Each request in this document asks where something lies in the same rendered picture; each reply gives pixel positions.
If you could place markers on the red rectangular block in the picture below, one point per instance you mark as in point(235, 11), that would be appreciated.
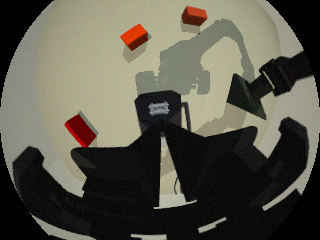
point(82, 133)

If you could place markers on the orange-red block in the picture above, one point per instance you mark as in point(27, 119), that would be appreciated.
point(135, 36)

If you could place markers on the black cable with grey plug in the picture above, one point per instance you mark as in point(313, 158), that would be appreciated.
point(163, 142)

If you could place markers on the red-brown block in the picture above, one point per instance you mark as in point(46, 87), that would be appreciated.
point(194, 15)

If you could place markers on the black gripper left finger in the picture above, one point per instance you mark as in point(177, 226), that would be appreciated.
point(140, 161)

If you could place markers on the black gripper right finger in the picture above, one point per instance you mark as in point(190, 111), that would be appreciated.
point(193, 154)

